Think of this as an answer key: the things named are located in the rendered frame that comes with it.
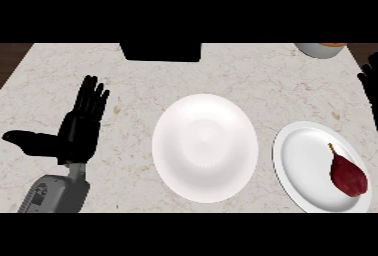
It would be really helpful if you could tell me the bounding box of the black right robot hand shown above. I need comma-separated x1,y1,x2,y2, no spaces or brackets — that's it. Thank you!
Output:
355,51,378,132

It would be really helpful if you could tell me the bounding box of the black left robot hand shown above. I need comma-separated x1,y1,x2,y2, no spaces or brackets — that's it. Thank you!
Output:
1,74,112,166

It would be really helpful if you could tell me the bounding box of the large white plate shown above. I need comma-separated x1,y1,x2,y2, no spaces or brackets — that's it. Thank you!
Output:
150,93,259,204

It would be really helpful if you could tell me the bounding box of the small white plate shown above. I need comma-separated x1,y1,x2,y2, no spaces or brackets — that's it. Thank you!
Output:
271,120,373,214

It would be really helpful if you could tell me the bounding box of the red pear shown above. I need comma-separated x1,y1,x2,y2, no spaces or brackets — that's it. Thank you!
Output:
326,142,369,198

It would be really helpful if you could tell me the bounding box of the grey bowl with orange content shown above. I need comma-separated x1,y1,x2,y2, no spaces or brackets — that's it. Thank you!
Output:
293,43,348,60

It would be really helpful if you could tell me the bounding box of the black appliance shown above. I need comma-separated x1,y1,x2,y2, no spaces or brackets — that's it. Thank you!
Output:
118,43,203,63

